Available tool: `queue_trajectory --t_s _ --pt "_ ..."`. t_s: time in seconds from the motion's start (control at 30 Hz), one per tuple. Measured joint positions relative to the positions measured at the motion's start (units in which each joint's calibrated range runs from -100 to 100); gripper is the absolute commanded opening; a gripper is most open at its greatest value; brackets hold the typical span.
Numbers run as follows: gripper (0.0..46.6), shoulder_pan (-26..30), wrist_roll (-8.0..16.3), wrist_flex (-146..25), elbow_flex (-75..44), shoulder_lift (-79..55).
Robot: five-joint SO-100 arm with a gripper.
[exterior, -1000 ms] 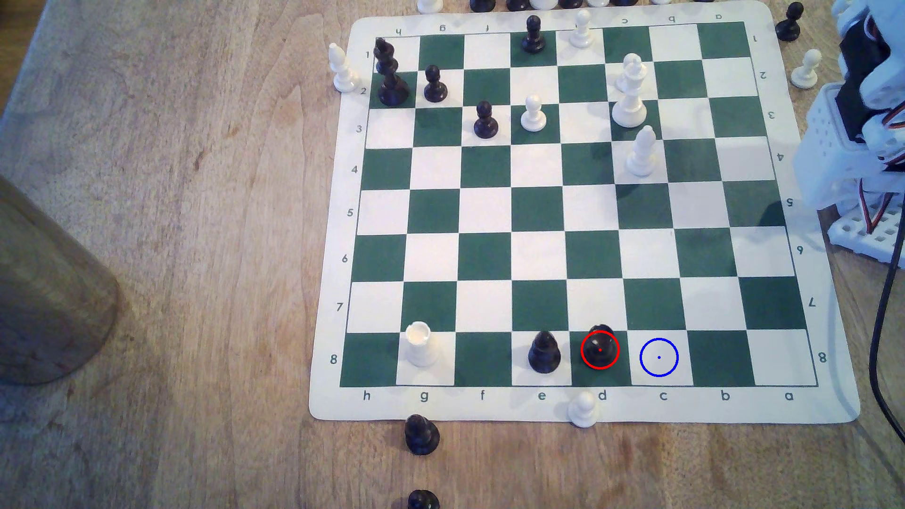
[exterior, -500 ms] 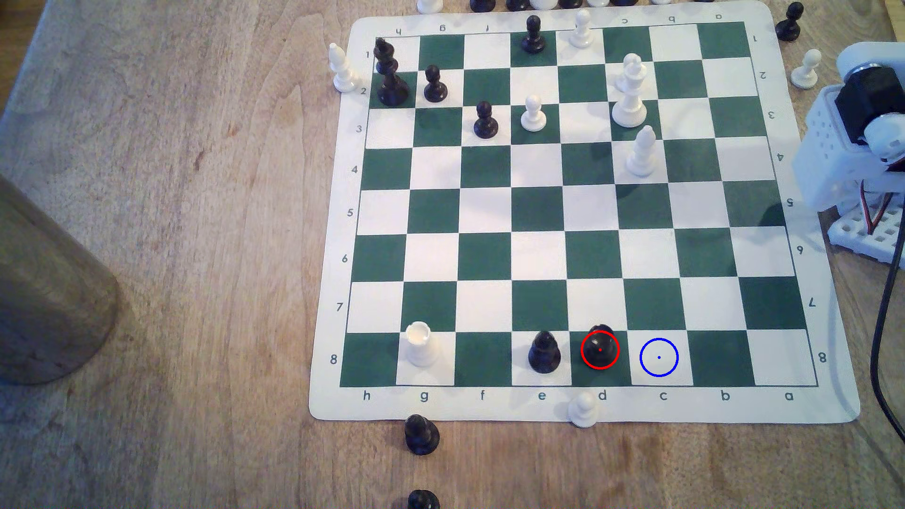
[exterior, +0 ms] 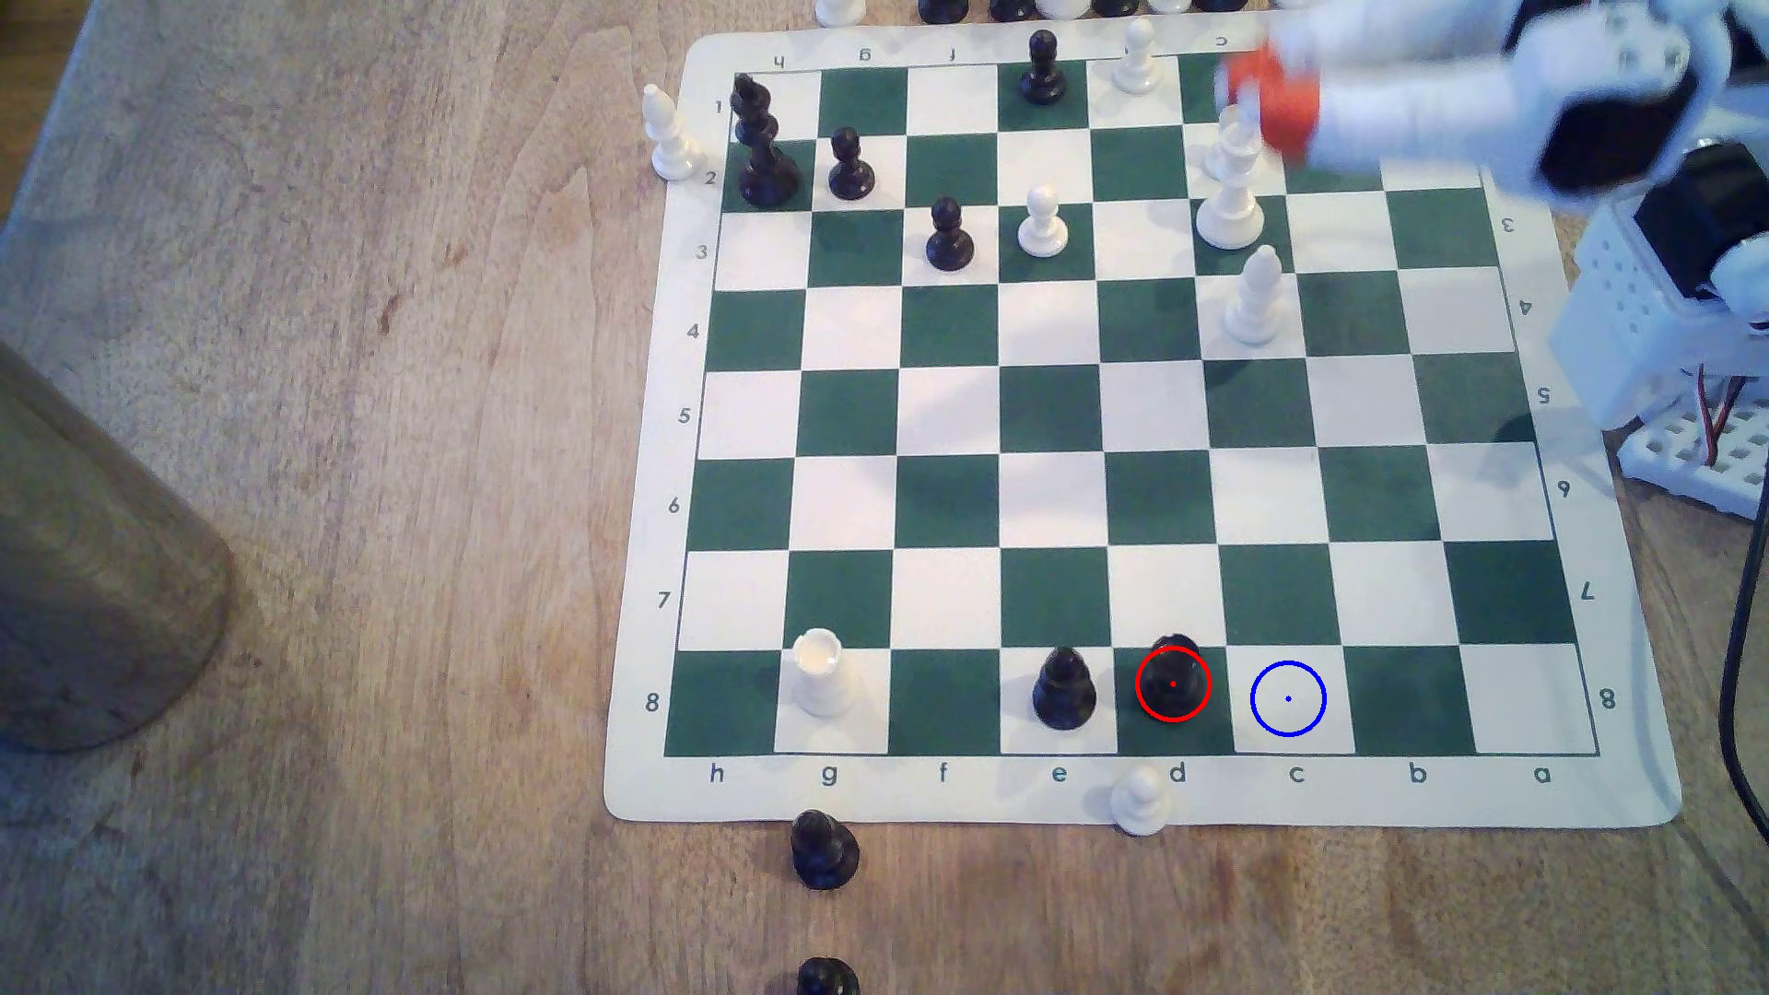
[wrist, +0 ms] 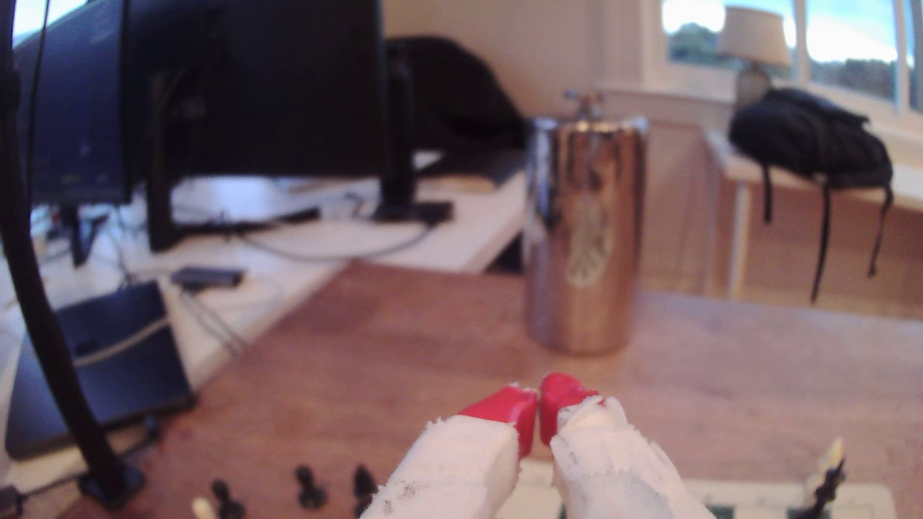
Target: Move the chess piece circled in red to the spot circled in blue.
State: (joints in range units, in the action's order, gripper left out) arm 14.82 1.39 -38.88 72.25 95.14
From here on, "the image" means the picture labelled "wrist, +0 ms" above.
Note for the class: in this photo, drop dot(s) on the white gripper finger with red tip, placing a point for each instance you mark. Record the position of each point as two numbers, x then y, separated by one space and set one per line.
454 468
613 468

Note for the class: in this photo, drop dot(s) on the black chess pawn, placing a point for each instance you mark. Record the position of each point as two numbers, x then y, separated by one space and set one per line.
310 489
363 490
228 502

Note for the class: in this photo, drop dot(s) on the green white chess mat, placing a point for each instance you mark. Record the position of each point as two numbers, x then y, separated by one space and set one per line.
757 497

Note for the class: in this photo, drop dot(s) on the white chess piece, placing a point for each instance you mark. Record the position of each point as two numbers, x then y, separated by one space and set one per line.
203 510

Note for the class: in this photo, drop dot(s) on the white desk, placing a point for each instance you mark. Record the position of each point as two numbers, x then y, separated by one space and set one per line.
461 231

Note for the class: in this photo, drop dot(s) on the small black flat device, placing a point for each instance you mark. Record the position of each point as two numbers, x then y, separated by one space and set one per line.
209 277

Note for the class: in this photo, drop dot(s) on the white side table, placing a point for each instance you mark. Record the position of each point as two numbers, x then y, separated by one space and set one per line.
743 180

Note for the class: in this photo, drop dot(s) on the black monitor stand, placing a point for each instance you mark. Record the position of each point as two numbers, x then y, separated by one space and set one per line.
400 144

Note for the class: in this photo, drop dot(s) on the dark closed laptop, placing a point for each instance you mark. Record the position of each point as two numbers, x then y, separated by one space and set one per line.
108 360

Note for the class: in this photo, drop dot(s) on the black jacket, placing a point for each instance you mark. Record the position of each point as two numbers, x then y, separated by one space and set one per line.
461 94

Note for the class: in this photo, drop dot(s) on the black backpack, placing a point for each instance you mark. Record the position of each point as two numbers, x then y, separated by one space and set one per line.
807 137

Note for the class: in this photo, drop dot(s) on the large black computer monitor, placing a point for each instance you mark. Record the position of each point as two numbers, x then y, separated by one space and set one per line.
274 86

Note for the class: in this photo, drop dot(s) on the black curved stand pole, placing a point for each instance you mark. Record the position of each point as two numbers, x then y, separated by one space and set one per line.
36 303

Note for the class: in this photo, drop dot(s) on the table lamp beige shade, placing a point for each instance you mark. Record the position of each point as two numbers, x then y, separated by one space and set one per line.
753 36

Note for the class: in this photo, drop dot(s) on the small dark computer monitor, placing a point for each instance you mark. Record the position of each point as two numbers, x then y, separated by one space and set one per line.
72 115

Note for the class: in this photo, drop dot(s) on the window with white frame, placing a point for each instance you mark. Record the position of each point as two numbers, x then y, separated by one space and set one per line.
851 43

